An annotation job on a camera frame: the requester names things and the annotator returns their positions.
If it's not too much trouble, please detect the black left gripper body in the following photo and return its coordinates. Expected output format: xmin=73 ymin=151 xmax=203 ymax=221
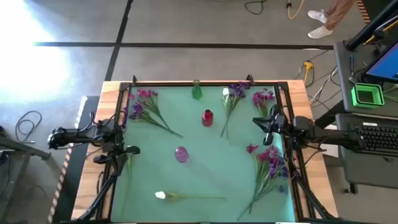
xmin=93 ymin=141 xmax=141 ymax=165

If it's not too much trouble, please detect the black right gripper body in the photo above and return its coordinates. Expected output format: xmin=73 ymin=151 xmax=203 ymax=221
xmin=262 ymin=104 xmax=290 ymax=146

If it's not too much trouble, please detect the magenta artificial flower bunch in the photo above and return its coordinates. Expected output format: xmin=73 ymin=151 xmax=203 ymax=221
xmin=252 ymin=88 xmax=276 ymax=118
xmin=127 ymin=88 xmax=184 ymax=138
xmin=238 ymin=144 xmax=280 ymax=222

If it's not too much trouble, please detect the red ribbed glass vase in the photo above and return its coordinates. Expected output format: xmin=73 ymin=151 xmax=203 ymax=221
xmin=201 ymin=109 xmax=215 ymax=128

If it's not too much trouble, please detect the pink ribbed glass vase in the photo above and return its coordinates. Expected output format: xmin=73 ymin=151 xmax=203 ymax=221
xmin=174 ymin=146 xmax=190 ymax=164

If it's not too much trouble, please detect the green glass vase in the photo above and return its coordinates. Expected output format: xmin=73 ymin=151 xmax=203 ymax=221
xmin=191 ymin=79 xmax=203 ymax=100

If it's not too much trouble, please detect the black floor mat striped edge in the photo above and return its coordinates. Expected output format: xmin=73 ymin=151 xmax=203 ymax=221
xmin=48 ymin=95 xmax=103 ymax=224
xmin=355 ymin=0 xmax=373 ymax=25

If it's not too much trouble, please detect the white paper sheet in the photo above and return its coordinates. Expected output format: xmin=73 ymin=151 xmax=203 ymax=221
xmin=323 ymin=123 xmax=340 ymax=158

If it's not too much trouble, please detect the teal table mat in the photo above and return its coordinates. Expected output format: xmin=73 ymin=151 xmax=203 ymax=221
xmin=110 ymin=85 xmax=296 ymax=223

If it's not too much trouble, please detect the green plastic bin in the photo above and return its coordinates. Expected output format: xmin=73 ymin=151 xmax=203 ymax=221
xmin=351 ymin=82 xmax=386 ymax=109

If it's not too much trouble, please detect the grey metal stand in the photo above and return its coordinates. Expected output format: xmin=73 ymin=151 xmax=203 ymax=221
xmin=0 ymin=124 xmax=52 ymax=223

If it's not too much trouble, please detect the black keyboard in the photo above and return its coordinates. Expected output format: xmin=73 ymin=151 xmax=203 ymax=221
xmin=348 ymin=122 xmax=398 ymax=157

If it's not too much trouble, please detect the person's white shoe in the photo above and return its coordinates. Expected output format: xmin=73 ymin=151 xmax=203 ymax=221
xmin=307 ymin=25 xmax=333 ymax=40
xmin=307 ymin=9 xmax=328 ymax=24

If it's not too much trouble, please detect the grey computer desk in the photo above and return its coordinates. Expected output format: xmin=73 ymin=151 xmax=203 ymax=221
xmin=333 ymin=39 xmax=398 ymax=190

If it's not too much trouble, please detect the computer monitor blue screen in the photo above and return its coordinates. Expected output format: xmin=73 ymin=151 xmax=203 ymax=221
xmin=364 ymin=40 xmax=398 ymax=85

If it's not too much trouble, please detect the person's leg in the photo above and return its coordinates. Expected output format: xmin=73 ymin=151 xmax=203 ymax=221
xmin=325 ymin=0 xmax=357 ymax=31

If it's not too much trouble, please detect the black monitor pole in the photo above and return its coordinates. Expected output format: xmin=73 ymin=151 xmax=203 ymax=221
xmin=345 ymin=0 xmax=398 ymax=52

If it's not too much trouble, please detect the black aluminium frame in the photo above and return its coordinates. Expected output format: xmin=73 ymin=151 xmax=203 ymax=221
xmin=58 ymin=74 xmax=343 ymax=224

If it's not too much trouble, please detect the yellow power cable with plug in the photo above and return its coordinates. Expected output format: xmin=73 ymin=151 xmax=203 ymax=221
xmin=303 ymin=60 xmax=315 ymax=85

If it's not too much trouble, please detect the black floor cable loop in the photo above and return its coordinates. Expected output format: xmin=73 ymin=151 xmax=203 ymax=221
xmin=15 ymin=110 xmax=43 ymax=144

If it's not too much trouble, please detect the yellow floor cable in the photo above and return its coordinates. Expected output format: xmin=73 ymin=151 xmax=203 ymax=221
xmin=286 ymin=0 xmax=307 ymax=20

